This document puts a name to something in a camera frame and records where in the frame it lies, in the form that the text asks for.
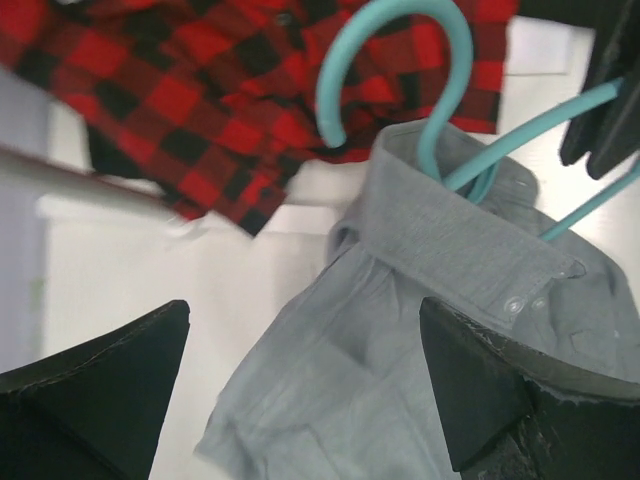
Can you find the silver clothes rack frame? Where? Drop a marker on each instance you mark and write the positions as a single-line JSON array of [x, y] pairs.
[[66, 194]]

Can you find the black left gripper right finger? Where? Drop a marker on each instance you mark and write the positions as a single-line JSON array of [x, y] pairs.
[[509, 411]]

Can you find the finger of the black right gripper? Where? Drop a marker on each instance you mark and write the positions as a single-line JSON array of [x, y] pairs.
[[609, 134]]

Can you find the grey button-up shirt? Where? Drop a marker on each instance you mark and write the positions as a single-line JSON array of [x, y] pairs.
[[338, 388]]

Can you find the teal plastic hanger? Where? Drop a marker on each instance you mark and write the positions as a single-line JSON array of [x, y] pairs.
[[480, 171]]

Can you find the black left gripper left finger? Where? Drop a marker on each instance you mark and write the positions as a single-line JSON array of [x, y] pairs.
[[96, 410]]

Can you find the red black plaid shirt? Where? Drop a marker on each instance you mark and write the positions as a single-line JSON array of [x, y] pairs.
[[214, 101]]

